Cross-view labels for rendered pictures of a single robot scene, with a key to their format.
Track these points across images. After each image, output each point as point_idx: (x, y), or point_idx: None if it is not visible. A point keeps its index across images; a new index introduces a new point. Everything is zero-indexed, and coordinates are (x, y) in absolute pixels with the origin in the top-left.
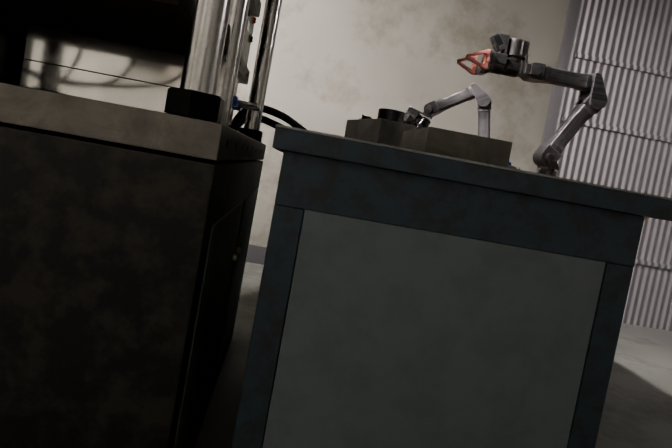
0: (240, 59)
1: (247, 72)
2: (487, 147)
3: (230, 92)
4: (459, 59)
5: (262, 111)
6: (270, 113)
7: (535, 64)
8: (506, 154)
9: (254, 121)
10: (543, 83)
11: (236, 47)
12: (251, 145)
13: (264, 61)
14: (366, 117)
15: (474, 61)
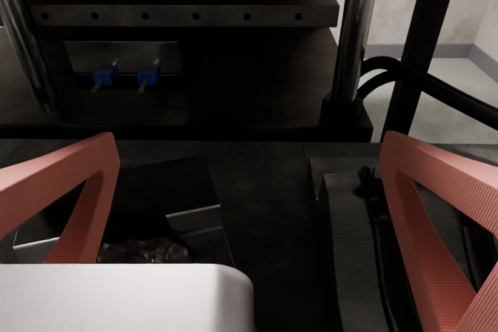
0: (190, 12)
1: (304, 12)
2: None
3: (26, 78)
4: (391, 141)
5: (347, 75)
6: (401, 78)
7: None
8: None
9: (333, 88)
10: None
11: (7, 33)
12: (88, 131)
13: None
14: (359, 172)
15: (71, 237)
